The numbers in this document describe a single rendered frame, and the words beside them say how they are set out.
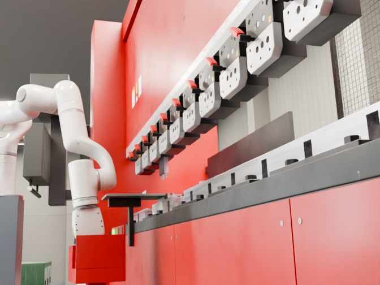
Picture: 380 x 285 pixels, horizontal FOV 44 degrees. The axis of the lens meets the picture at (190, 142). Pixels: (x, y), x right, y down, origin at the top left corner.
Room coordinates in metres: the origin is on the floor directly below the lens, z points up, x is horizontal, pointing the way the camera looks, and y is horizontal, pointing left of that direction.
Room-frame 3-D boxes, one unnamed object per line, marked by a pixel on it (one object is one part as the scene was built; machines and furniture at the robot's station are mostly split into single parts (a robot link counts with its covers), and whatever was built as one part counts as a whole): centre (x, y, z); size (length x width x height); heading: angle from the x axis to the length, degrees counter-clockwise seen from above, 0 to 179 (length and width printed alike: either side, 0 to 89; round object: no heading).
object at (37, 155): (3.18, 1.05, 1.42); 0.45 x 0.12 x 0.36; 10
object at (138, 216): (2.72, 0.29, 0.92); 0.50 x 0.06 x 0.10; 17
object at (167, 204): (2.14, 0.11, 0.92); 0.39 x 0.06 x 0.10; 17
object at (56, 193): (3.25, 0.98, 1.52); 0.51 x 0.25 x 0.85; 10
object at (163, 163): (2.19, 0.13, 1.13); 0.10 x 0.02 x 0.10; 17
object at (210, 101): (1.45, -0.10, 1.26); 0.15 x 0.09 x 0.17; 17
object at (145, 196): (2.15, 0.27, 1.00); 0.26 x 0.18 x 0.01; 107
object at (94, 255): (1.65, 0.34, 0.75); 0.20 x 0.16 x 0.18; 21
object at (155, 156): (2.22, 0.14, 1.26); 0.15 x 0.09 x 0.17; 17
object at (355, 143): (0.83, -0.23, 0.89); 0.30 x 0.05 x 0.03; 17
